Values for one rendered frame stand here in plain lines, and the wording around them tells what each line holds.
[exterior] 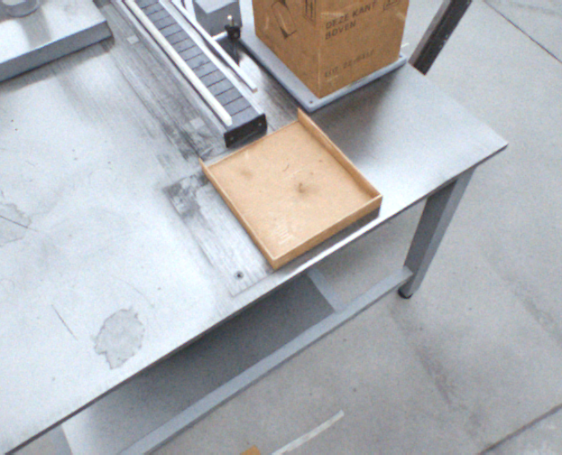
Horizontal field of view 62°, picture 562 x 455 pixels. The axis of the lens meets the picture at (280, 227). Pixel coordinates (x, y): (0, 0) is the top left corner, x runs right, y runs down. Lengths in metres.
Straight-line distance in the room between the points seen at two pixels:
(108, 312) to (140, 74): 0.66
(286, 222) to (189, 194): 0.22
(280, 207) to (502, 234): 1.25
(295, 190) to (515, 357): 1.11
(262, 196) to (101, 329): 0.40
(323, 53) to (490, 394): 1.22
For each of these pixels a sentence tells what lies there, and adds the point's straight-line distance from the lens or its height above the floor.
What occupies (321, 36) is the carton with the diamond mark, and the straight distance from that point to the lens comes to 1.05.
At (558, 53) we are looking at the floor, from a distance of 2.91.
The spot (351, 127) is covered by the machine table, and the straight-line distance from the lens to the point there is 1.12.
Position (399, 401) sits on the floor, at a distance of 1.70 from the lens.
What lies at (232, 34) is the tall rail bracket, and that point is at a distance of 1.18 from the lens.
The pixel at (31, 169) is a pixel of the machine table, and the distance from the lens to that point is 1.22.
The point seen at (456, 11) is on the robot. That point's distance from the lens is 1.76.
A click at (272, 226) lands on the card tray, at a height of 0.83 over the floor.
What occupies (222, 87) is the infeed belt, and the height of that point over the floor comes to 0.88.
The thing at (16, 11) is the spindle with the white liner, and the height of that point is 0.89.
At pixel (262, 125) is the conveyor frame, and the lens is 1.11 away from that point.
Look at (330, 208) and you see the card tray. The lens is 0.97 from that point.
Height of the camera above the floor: 1.64
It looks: 58 degrees down
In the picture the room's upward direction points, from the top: 6 degrees counter-clockwise
